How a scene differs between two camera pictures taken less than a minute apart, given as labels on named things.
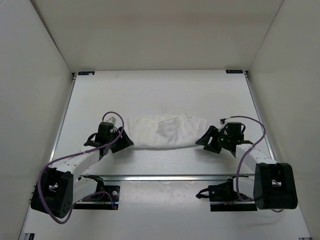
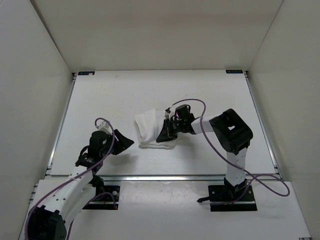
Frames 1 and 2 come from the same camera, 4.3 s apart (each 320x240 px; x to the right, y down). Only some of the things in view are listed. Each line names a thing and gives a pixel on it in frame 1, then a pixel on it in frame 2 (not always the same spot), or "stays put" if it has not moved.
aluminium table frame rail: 175,177 stays put
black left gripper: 125,141 stays put
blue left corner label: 86,73 stays put
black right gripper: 212,132 -> 166,133
